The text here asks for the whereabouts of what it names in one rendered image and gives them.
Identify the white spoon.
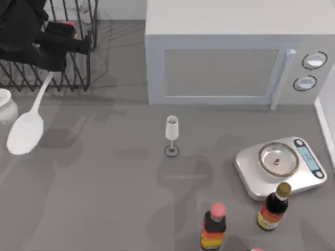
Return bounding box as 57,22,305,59
6,73,55,156

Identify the white pot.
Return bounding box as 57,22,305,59
0,88,19,126

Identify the clear champagne glass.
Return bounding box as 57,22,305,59
164,114,181,158

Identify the microwave oven door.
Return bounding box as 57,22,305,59
146,35,299,106

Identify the pale microwave oven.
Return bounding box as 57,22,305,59
144,0,335,110

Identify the dark bottle pink cap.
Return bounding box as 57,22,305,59
200,202,228,250

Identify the silver kitchen scale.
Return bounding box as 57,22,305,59
234,135,328,202

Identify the microwave knob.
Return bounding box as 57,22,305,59
293,75,318,92
301,51,329,70

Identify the dark bottle gold cap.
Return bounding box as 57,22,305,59
256,182,292,231

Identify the black wire rack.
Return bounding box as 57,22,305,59
0,0,98,92

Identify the microwave door handle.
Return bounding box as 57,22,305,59
271,49,297,110

